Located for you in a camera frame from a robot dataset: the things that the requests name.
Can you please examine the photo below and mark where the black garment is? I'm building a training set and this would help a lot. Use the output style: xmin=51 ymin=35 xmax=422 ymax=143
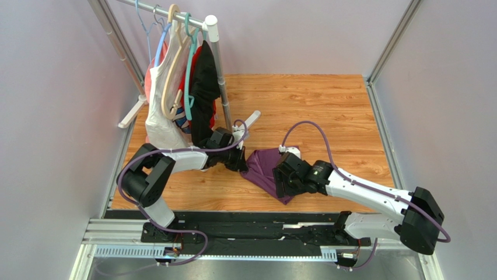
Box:
xmin=189 ymin=41 xmax=221 ymax=146

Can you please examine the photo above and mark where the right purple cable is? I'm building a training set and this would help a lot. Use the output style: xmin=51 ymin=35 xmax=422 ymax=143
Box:
xmin=281 ymin=120 xmax=452 ymax=271

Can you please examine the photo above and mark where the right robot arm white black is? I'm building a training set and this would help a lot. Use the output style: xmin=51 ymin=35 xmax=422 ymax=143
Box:
xmin=272 ymin=152 xmax=445 ymax=255

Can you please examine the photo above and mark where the purple cable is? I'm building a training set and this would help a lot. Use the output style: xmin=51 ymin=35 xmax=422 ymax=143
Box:
xmin=93 ymin=119 xmax=249 ymax=277
xmin=281 ymin=120 xmax=452 ymax=271

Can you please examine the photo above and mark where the slotted cable duct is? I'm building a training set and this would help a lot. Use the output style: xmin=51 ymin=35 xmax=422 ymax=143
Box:
xmin=94 ymin=245 xmax=338 ymax=262

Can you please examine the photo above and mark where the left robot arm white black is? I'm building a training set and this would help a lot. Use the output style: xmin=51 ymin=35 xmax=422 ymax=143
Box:
xmin=116 ymin=123 xmax=248 ymax=236

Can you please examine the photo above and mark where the white grey clothes rack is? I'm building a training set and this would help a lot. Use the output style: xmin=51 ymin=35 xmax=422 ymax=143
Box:
xmin=106 ymin=0 xmax=239 ymax=131

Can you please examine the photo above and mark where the purple cloth napkin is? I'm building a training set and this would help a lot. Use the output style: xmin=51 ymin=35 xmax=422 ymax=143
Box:
xmin=240 ymin=148 xmax=293 ymax=205

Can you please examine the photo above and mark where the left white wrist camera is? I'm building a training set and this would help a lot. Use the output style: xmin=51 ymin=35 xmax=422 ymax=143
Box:
xmin=232 ymin=124 xmax=250 ymax=150

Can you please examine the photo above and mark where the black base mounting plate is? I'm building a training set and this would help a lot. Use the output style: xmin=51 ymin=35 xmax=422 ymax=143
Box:
xmin=104 ymin=210 xmax=373 ymax=256

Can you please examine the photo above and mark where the white tank top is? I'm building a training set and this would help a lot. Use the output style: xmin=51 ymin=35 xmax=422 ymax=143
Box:
xmin=145 ymin=43 xmax=192 ymax=149

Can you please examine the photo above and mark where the aluminium frame rail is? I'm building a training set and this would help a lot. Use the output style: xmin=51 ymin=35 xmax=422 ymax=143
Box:
xmin=83 ymin=219 xmax=374 ymax=254

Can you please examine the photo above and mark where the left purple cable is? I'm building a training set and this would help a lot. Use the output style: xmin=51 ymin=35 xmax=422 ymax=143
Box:
xmin=93 ymin=119 xmax=249 ymax=277

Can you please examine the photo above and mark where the blue plastic hanger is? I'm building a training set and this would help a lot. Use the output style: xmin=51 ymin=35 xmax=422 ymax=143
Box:
xmin=153 ymin=23 xmax=172 ymax=68

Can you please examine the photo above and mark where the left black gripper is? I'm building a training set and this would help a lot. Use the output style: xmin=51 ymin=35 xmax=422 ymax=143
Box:
xmin=218 ymin=143 xmax=248 ymax=172

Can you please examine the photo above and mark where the teal plastic hanger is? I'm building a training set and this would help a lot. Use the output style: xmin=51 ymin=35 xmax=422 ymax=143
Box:
xmin=183 ymin=13 xmax=199 ymax=121

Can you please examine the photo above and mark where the light blue wire hanger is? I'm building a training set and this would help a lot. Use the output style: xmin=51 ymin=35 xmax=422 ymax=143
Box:
xmin=134 ymin=0 xmax=159 ymax=62

